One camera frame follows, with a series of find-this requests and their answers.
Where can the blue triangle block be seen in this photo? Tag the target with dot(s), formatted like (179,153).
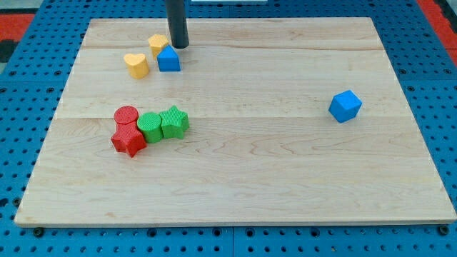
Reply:
(168,60)

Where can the blue cube block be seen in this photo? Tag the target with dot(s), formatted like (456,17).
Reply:
(345,106)

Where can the light wooden board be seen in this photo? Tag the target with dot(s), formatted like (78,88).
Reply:
(261,149)

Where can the green star block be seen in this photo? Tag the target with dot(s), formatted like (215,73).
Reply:
(174,123)

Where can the green cylinder block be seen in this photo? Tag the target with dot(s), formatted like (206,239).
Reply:
(149,124)

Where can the red star block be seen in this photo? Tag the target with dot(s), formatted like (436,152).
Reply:
(128,139)

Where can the red cylinder block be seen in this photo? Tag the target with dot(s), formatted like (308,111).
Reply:
(126,115)

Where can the yellow heart block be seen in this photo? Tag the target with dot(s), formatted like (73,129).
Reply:
(137,65)

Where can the yellow pentagon block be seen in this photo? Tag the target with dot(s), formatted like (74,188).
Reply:
(157,43)

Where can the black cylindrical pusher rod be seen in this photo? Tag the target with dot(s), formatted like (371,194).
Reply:
(176,17)

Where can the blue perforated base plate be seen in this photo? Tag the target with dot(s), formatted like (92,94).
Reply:
(33,79)

